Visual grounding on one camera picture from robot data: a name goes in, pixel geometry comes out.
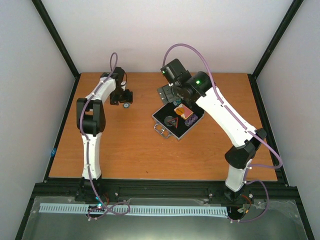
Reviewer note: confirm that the playing card deck box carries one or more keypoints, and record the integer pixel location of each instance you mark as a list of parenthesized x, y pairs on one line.
[(187, 112)]

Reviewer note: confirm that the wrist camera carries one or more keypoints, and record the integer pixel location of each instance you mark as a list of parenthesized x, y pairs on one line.
[(121, 78), (175, 73)]

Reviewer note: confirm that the white slotted cable duct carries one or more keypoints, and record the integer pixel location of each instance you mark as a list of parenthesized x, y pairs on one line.
[(135, 210)]

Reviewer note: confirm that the black aluminium frame rail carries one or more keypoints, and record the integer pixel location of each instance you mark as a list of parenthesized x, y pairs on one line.
[(116, 190)]

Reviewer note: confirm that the tall purple chip stack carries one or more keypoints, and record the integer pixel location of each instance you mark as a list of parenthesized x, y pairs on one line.
[(191, 120)]

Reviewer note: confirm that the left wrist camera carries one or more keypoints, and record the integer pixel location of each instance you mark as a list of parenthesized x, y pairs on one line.
[(121, 78)]

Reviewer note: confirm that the orange blue round button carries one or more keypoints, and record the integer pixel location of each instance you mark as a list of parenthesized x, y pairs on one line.
[(179, 111)]

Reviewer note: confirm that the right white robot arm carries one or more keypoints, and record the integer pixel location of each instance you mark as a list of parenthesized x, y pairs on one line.
[(245, 138)]

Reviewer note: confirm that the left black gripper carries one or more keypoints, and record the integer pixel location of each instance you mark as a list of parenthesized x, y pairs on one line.
[(128, 98)]

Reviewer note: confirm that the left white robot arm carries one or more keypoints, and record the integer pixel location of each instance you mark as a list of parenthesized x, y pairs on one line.
[(91, 119)]

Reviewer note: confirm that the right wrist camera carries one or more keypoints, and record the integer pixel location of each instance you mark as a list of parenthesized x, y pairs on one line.
[(175, 73)]

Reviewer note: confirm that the aluminium poker case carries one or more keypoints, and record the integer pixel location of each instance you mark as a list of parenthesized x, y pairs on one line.
[(182, 129)]

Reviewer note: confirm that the red black triangular button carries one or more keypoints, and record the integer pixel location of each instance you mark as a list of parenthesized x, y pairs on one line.
[(173, 122)]

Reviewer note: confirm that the single blue green chip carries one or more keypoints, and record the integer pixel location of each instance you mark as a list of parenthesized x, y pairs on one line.
[(126, 105)]

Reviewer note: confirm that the clear round dealer button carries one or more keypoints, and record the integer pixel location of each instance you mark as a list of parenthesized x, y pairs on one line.
[(166, 119)]

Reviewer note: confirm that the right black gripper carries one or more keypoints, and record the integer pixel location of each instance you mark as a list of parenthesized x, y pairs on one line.
[(170, 97)]

